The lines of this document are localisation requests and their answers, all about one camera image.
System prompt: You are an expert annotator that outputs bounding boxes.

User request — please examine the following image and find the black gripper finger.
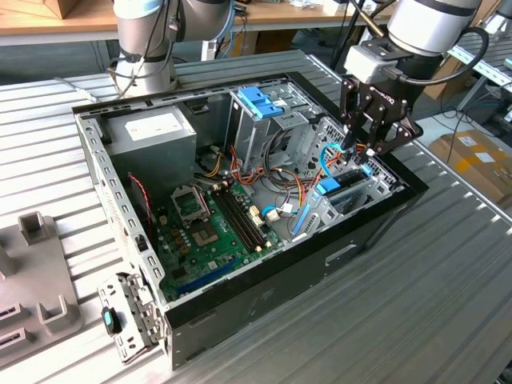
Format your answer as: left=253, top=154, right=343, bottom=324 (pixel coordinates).
left=338, top=76, right=365, bottom=152
left=362, top=114, right=424, bottom=163

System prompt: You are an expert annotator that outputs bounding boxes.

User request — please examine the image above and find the red yellow power wire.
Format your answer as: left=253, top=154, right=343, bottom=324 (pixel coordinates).
left=344, top=142, right=375, bottom=166

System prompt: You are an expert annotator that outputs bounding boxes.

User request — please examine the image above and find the light blue data wire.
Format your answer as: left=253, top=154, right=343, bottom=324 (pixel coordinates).
left=318, top=141, right=353, bottom=179

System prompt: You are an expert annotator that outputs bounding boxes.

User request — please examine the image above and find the hard disk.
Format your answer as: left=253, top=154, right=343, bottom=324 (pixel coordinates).
left=294, top=164, right=373, bottom=241

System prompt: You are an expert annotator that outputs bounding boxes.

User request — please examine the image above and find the grey metal disk bay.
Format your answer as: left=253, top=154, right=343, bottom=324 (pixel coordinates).
left=290, top=159, right=405, bottom=244

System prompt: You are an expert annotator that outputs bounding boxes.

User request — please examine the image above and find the black tripod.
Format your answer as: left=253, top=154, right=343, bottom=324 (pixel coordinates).
left=330, top=0, right=367, bottom=75

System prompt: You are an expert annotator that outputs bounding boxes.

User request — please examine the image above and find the brown cardboard box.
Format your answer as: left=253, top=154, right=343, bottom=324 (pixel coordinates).
left=428, top=128, right=512, bottom=210

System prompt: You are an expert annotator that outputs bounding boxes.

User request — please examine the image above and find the blue plastic drive latch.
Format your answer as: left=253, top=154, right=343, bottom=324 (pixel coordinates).
left=237, top=87, right=287, bottom=120

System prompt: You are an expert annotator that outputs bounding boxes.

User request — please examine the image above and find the grey metal optical drive cage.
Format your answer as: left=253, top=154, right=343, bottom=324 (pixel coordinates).
left=222, top=82, right=321, bottom=174

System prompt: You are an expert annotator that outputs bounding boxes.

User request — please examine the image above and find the long wooden desk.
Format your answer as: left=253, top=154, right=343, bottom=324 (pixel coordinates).
left=0, top=0, right=479, bottom=77

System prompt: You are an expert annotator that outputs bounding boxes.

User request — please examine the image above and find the black RAM slot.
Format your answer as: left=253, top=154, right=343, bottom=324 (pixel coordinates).
left=218, top=190, right=262, bottom=251
left=222, top=188, right=266, bottom=248
left=213, top=191, right=257, bottom=254
left=226, top=186, right=271, bottom=246

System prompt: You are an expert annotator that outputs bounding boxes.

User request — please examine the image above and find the black open PC case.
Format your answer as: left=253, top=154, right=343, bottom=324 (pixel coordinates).
left=71, top=70, right=430, bottom=371

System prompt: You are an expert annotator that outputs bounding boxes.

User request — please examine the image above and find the silver socket cover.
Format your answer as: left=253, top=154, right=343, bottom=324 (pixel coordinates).
left=170, top=183, right=212, bottom=224

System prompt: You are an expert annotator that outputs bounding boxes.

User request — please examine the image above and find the green motherboard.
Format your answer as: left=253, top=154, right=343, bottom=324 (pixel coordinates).
left=154, top=182, right=287, bottom=303

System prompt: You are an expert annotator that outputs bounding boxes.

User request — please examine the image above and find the grey power supply unit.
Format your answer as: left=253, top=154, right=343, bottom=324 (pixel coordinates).
left=104, top=104, right=198, bottom=197

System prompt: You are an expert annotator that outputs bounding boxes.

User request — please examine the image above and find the blue expansion slot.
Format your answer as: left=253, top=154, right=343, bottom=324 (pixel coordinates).
left=175, top=258, right=238, bottom=296

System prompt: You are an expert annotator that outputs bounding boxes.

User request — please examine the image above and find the grey metal slot retainer flap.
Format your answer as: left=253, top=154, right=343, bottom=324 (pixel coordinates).
left=97, top=270, right=168, bottom=366

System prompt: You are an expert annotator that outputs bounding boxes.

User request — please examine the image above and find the brown wooden box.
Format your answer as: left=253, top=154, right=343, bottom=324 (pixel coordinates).
left=39, top=0, right=106, bottom=20

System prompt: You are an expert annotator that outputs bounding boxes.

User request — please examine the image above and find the grey parts rack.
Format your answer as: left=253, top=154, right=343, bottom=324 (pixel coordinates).
left=0, top=210, right=86, bottom=369

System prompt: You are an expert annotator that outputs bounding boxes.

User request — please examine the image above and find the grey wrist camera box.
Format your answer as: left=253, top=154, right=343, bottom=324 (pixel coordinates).
left=343, top=39, right=403, bottom=85

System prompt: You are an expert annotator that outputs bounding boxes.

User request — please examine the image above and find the black sleeved cable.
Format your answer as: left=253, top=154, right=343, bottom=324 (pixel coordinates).
left=266, top=126, right=299, bottom=163

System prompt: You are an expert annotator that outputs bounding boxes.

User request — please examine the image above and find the thick black camera cable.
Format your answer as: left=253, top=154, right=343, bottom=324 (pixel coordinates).
left=386, top=26, right=491, bottom=86

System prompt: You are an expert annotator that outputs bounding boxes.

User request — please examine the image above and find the orange yellow wire bundle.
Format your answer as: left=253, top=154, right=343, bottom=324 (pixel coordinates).
left=198, top=146, right=321, bottom=209

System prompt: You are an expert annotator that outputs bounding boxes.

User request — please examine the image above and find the blue wire with white tag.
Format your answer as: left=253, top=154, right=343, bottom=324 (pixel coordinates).
left=260, top=202, right=299, bottom=220

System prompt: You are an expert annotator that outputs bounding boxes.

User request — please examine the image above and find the light blue arm cable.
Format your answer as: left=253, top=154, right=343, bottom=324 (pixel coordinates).
left=221, top=0, right=241, bottom=55

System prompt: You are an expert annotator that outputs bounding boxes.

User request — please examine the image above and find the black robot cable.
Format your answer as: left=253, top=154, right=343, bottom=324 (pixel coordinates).
left=106, top=0, right=181, bottom=99

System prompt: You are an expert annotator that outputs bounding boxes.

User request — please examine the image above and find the red twisted fan wire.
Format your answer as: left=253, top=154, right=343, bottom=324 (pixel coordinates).
left=126, top=172, right=156, bottom=227

